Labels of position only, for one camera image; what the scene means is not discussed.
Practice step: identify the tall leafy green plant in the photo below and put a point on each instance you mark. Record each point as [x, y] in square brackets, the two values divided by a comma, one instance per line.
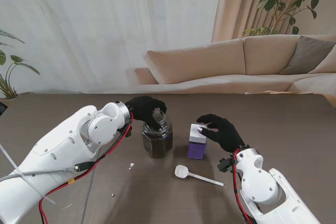
[271, 1]

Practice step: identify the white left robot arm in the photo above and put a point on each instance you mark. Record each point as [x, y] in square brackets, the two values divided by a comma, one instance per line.
[52, 145]

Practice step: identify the broad leaf green plant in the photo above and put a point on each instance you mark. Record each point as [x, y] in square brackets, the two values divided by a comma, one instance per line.
[18, 59]

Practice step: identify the glass jar of coffee beans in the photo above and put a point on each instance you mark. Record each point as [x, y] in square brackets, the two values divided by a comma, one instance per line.
[157, 148]

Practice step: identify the purple square coffee jar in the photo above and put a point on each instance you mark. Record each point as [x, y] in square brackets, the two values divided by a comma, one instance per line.
[197, 151]

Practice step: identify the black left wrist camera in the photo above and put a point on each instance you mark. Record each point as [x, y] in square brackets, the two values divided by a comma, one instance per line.
[128, 133]

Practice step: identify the beige sofa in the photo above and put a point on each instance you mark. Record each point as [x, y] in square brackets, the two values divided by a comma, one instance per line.
[210, 58]

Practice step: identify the grey sofa cushion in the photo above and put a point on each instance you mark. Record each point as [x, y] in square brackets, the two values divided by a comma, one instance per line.
[307, 53]

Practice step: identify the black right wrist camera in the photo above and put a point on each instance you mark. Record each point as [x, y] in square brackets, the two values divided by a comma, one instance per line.
[224, 165]

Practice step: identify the beige curtain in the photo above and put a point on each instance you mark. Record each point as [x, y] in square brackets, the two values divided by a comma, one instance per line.
[236, 3]

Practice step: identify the beige sofa cushion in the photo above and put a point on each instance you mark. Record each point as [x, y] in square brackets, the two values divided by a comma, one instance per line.
[328, 64]

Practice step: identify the white square jar lid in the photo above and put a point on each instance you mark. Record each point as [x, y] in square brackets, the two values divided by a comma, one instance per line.
[195, 135]

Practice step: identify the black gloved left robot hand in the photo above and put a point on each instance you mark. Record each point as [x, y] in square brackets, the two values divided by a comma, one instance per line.
[143, 108]

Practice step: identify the white sheer curtain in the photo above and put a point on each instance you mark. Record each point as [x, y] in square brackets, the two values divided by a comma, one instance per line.
[105, 24]

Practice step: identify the dark flat screen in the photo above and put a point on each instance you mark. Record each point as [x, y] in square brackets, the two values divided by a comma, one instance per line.
[2, 107]

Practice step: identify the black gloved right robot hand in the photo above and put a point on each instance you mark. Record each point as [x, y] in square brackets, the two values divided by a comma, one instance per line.
[228, 134]

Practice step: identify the white paper scrap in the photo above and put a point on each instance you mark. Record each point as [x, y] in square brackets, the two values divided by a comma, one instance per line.
[131, 165]

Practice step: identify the white plastic spoon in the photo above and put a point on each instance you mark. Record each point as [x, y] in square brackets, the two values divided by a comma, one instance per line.
[181, 171]

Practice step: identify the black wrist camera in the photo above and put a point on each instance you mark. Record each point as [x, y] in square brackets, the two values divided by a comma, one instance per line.
[128, 133]
[224, 165]

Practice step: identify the tan plant pot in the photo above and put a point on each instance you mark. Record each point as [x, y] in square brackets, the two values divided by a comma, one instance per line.
[8, 101]

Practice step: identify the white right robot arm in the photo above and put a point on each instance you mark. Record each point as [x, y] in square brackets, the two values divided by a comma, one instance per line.
[260, 187]

